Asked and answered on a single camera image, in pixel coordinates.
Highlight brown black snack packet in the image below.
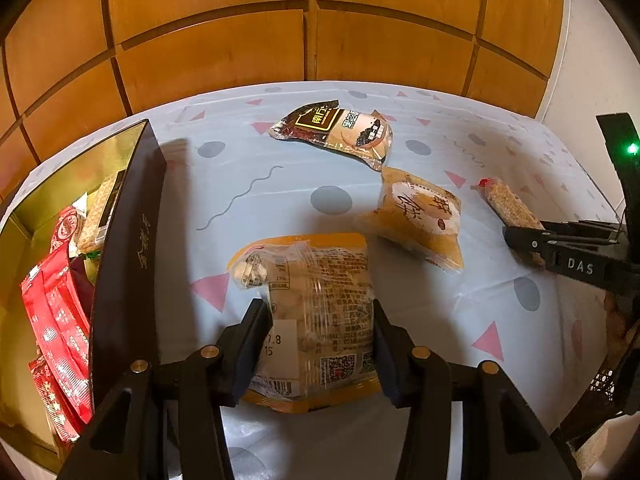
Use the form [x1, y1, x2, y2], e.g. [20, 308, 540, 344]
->
[268, 100, 393, 171]

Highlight patterned white tablecloth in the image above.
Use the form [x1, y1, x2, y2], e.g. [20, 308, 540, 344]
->
[4, 82, 624, 479]

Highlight person's right hand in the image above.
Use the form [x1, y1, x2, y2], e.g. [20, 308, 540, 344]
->
[603, 292, 639, 368]

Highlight orange pastry snack packet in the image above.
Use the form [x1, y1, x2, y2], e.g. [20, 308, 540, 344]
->
[356, 167, 464, 272]

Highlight perforated black chair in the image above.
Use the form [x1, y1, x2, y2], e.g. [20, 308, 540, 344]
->
[551, 367, 638, 448]

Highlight red foil snack pack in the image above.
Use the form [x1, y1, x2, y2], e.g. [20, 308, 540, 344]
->
[21, 243, 92, 424]

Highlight red ended grain bar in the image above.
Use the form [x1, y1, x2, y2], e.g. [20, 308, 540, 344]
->
[476, 178, 544, 231]

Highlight red patterned snack packet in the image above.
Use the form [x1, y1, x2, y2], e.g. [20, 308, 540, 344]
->
[28, 356, 85, 443]

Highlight red white snack packet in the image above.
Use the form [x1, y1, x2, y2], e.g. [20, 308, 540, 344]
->
[50, 205, 86, 252]

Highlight oat bar clear packet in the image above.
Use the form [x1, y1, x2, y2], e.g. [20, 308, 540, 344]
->
[77, 170, 126, 254]

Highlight gold snack box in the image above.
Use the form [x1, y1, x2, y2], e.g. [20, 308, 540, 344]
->
[1, 120, 166, 474]

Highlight yellow clear cracker packet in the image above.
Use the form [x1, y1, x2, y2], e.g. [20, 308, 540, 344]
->
[228, 233, 381, 414]

